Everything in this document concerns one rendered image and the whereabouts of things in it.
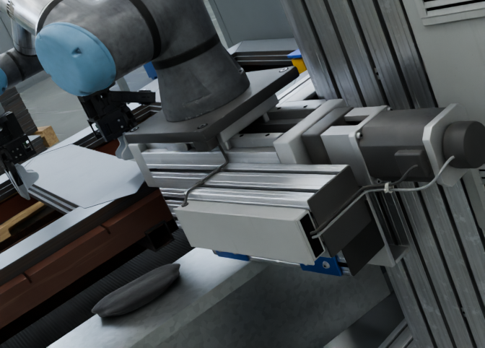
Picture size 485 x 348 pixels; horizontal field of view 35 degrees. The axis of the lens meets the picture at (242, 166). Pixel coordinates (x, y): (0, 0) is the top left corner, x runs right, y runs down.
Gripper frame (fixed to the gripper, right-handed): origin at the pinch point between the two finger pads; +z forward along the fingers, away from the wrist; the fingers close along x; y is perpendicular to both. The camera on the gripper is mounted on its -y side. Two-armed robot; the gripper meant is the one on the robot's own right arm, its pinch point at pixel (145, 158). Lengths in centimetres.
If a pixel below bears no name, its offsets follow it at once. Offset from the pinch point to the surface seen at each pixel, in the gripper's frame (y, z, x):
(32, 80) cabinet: -170, 80, -816
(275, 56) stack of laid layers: -58, 2, -29
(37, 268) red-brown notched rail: 34.7, 3.4, 15.2
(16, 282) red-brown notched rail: 39.3, 3.4, 15.8
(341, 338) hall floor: -36, 86, -18
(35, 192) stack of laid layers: 19.8, 2.9, -34.9
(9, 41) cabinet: -166, 25, -814
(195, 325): 12.9, 31.3, 20.4
